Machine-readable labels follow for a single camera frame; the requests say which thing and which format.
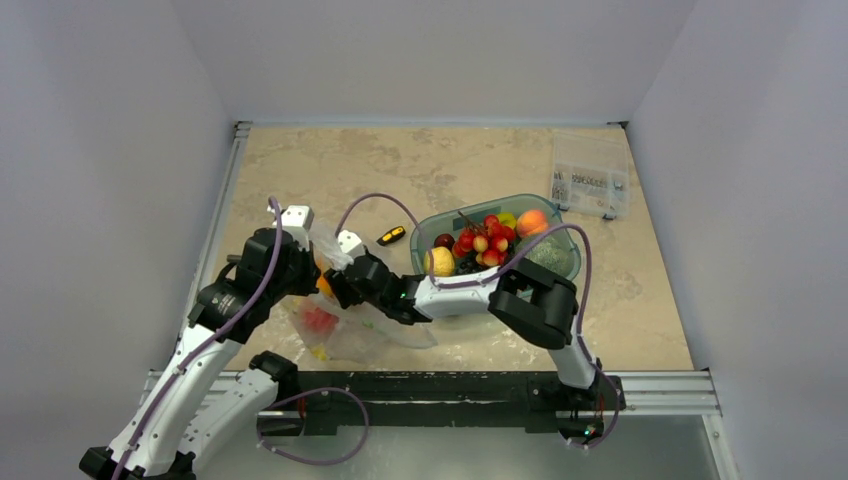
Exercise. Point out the orange fake peach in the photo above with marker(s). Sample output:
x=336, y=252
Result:
x=531, y=222

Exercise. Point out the yellow green fake starfruit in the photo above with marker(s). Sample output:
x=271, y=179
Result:
x=507, y=219

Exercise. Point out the orange yellow fake mango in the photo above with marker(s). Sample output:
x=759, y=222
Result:
x=322, y=283

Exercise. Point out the clear plastic bag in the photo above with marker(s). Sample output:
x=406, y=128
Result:
x=363, y=332

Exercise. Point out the red fake cherry bunch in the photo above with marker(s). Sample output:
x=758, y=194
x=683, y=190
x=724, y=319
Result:
x=485, y=238

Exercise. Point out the yellow black screwdriver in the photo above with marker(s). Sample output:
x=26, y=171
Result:
x=392, y=236

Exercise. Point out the clear plastic screw box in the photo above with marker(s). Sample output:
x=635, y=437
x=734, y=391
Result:
x=590, y=176

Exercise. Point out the aluminium frame rail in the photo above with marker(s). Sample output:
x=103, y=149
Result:
x=646, y=393

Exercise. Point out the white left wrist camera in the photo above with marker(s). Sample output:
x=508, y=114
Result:
x=296, y=221

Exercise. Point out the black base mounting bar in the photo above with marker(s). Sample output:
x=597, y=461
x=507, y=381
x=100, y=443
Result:
x=318, y=403

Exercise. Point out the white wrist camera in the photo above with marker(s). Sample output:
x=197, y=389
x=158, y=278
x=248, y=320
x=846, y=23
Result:
x=296, y=221
x=351, y=244

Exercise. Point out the yellow fake lemon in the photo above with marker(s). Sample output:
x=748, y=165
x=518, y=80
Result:
x=439, y=262

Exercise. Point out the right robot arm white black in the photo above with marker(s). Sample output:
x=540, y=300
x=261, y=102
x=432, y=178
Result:
x=538, y=305

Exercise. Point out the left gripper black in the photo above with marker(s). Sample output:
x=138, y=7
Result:
x=308, y=285

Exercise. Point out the red fake apple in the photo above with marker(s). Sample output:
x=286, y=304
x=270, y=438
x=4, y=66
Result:
x=319, y=322

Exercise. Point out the dark red fake plum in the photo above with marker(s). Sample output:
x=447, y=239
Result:
x=445, y=240

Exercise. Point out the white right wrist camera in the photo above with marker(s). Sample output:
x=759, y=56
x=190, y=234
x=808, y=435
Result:
x=351, y=244

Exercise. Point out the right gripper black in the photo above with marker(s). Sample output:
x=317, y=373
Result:
x=357, y=277

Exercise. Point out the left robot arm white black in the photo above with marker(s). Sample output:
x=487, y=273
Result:
x=174, y=433

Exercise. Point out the dark fake grape bunch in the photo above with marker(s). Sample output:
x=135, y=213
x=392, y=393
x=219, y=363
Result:
x=469, y=265

